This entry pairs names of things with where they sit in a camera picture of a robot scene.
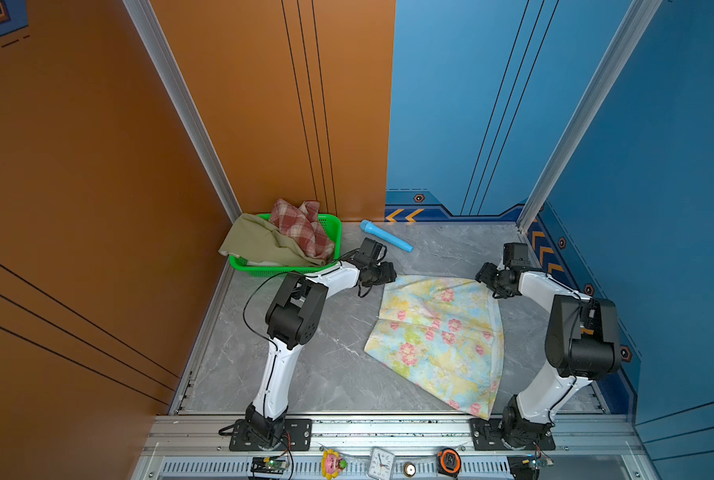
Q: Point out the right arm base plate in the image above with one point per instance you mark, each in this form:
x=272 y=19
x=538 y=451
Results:
x=495 y=435

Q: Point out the green circuit board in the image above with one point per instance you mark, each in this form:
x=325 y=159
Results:
x=273 y=468

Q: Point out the aluminium front rail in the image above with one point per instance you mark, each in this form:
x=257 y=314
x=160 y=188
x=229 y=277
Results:
x=587 y=447

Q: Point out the small white clock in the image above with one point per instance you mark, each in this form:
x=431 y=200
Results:
x=381 y=464

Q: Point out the orange black tape measure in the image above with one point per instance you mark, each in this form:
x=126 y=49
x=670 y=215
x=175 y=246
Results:
x=448 y=463

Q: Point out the green plastic basket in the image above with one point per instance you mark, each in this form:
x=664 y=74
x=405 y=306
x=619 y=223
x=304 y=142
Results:
x=333 y=227

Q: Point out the olive green skirt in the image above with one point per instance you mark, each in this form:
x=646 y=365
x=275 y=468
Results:
x=261 y=243

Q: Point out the blue toy microphone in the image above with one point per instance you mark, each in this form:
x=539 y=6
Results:
x=370 y=228

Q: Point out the right circuit board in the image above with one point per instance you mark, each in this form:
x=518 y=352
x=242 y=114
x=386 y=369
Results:
x=529 y=467

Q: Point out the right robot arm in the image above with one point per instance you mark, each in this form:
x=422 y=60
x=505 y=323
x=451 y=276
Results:
x=582 y=344

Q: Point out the floral pastel skirt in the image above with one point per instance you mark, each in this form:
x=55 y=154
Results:
x=444 y=335

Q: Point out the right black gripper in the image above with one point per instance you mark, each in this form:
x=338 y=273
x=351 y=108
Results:
x=485 y=273

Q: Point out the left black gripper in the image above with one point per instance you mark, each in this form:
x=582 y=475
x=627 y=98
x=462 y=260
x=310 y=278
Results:
x=387 y=273

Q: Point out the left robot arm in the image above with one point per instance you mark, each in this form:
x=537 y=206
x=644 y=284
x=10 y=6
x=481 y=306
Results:
x=293 y=318

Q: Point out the red plaid skirt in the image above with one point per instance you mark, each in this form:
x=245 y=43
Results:
x=301 y=224

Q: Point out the small round brass object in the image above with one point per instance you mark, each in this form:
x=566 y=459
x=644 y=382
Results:
x=409 y=469

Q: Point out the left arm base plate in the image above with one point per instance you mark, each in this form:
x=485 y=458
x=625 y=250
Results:
x=290 y=433

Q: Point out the yellow pink flower toy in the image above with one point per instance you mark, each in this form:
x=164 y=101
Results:
x=333 y=464

